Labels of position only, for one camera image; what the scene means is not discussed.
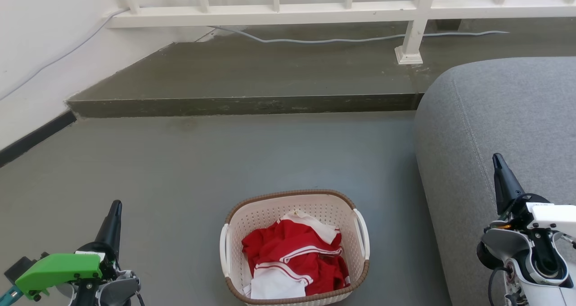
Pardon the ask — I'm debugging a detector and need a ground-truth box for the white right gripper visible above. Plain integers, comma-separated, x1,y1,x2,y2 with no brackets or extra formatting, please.
484,153,576,232

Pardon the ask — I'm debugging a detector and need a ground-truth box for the black baseboard strip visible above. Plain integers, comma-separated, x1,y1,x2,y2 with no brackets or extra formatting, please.
0,110,77,168

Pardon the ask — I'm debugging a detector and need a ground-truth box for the white metal railing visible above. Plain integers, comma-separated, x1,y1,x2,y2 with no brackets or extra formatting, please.
106,0,576,66

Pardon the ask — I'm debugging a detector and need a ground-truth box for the red garment white trim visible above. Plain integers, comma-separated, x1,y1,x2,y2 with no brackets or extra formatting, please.
242,218,351,296

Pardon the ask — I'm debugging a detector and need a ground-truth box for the grey fabric sofa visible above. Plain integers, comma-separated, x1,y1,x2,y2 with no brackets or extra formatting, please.
414,56,576,306

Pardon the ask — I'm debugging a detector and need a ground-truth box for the cream laundry basket brown rim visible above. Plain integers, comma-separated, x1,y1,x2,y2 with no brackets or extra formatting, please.
219,189,371,306

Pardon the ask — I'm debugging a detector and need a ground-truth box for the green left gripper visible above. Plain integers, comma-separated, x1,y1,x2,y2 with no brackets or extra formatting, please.
15,200,123,301

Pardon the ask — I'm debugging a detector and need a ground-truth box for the thin grey cable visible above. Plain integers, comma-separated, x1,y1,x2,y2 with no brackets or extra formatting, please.
0,8,510,100

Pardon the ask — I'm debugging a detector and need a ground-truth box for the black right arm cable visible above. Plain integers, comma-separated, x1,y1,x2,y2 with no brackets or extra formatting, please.
488,265,509,306

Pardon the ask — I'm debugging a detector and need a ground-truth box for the raised concrete step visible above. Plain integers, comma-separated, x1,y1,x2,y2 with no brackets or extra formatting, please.
65,20,576,118

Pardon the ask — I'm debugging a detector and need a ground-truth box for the teal connector piece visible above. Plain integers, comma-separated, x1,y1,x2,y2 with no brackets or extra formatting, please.
0,286,23,306

